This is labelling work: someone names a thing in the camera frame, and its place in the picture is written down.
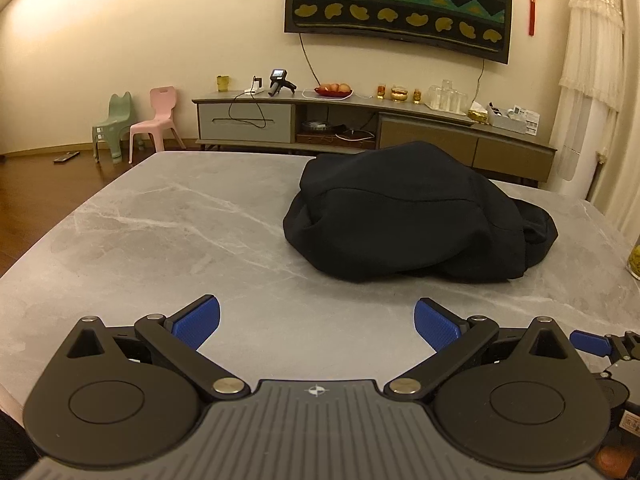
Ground glass jar on table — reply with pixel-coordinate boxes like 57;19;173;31
626;237;640;281

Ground pink plastic kids chair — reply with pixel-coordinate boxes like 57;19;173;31
128;86;186;165

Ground wall television with cloth cover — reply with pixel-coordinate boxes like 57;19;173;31
284;0;512;64

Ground black trousers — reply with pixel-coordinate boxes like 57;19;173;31
283;142;558;283

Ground small yellow cup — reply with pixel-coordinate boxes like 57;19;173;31
216;75;230;92

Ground long grey TV cabinet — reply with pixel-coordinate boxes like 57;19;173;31
193;91;555;185

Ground remote control on floor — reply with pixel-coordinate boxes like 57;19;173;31
53;151;80;165

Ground green plastic kids chair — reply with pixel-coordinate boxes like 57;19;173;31
92;91;136;164

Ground golden ornament bowl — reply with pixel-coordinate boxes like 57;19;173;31
390;86;408;102

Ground white lace covered air conditioner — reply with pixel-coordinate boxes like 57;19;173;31
547;0;625;198

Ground red plate of fruit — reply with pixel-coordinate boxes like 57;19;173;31
314;84;352;99

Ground clear glass cup set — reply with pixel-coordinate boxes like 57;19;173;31
424;79;469;115

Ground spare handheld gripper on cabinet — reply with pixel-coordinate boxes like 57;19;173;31
268;68;297;96

